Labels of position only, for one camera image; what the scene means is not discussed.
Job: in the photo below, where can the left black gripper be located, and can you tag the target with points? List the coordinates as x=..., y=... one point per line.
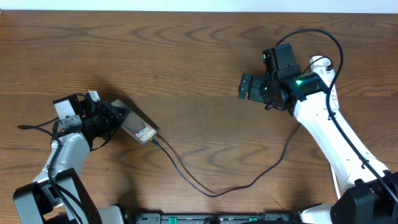
x=109, y=109

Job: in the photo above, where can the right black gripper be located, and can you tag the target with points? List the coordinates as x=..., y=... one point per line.
x=254, y=94

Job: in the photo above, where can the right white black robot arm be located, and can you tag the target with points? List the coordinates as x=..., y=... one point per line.
x=309, y=97

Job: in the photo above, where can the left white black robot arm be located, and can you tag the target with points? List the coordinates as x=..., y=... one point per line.
x=57, y=194

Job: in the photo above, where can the white power strip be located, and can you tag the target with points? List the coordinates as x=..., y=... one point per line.
x=322, y=65

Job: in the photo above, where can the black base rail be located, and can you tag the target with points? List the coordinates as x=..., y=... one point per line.
x=156, y=218

